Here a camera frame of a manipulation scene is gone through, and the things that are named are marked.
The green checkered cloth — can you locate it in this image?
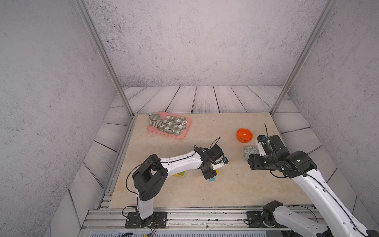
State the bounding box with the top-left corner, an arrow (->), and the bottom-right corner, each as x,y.
158,116 -> 187,136

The orange plastic bowl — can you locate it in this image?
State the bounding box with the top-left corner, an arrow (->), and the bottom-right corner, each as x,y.
236,128 -> 254,143

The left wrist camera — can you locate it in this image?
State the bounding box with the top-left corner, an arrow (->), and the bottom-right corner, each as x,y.
215,157 -> 229,167

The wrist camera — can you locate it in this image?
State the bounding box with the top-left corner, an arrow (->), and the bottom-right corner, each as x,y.
215,157 -> 229,167
257,135 -> 269,157

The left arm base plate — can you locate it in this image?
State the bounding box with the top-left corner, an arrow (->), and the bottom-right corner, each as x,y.
125,211 -> 167,229

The aluminium frame post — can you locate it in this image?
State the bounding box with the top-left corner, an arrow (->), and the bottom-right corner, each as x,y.
74,0 -> 134,117
270,0 -> 337,117

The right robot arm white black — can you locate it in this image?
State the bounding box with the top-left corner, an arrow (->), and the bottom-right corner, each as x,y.
248,135 -> 379,237

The striped ceramic cup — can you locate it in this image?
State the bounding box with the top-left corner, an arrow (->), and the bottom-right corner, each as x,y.
149,113 -> 163,128

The pink plastic tray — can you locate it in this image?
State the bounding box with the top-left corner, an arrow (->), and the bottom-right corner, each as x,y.
148,112 -> 192,139

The front aluminium rail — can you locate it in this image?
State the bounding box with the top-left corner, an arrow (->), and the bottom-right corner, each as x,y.
79,206 -> 296,237

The left aluminium frame post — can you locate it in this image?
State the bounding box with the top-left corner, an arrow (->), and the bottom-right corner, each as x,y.
74,0 -> 134,117

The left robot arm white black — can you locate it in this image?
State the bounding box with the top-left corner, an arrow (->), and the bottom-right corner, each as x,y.
132,144 -> 229,220

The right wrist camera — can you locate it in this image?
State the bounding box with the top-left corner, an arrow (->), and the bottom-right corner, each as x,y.
257,135 -> 269,157

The right aluminium frame post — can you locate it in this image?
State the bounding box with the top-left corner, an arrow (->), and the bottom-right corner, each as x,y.
270,0 -> 337,117

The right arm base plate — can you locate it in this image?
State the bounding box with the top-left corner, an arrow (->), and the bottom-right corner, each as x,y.
244,211 -> 285,228

